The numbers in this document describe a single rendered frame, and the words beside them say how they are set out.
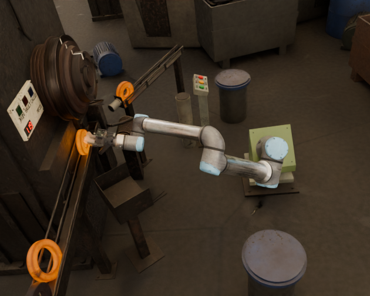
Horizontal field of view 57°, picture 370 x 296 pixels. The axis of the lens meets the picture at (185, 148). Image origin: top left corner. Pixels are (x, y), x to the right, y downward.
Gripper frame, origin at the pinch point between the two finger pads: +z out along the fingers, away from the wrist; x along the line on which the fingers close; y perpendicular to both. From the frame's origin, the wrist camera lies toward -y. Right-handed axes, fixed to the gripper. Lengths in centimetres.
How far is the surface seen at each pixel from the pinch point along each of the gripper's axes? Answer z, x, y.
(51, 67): 13, 5, 49
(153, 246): -52, 28, -64
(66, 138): 7.4, 6.8, 5.0
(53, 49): 14, -4, 55
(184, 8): -63, -270, -3
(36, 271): 1, 84, -4
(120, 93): -15, -54, 2
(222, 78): -98, -113, -6
